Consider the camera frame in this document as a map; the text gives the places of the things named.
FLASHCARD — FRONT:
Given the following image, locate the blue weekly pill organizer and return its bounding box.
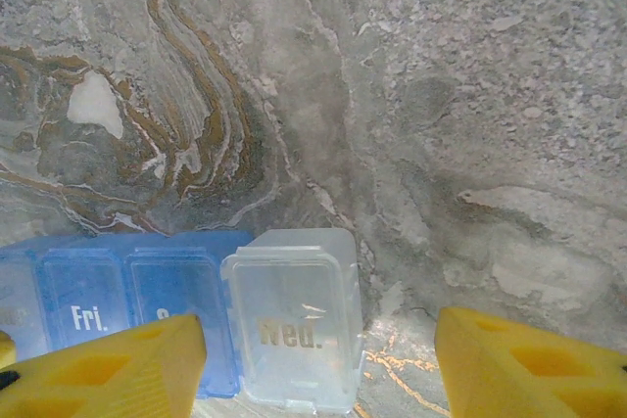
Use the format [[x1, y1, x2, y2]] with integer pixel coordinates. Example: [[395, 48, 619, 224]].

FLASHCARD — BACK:
[[0, 230, 256, 400]]

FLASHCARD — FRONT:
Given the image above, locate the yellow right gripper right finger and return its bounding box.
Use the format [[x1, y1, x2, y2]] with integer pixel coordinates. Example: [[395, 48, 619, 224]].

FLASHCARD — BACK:
[[434, 307, 627, 418]]

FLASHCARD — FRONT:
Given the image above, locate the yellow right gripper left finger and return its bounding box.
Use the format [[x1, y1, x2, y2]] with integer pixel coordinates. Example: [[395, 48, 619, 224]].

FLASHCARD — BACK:
[[0, 313, 209, 418]]

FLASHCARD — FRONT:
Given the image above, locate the clear pill box compartment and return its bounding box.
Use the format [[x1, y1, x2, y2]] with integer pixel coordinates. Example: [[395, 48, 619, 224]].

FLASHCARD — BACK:
[[219, 227, 366, 415]]

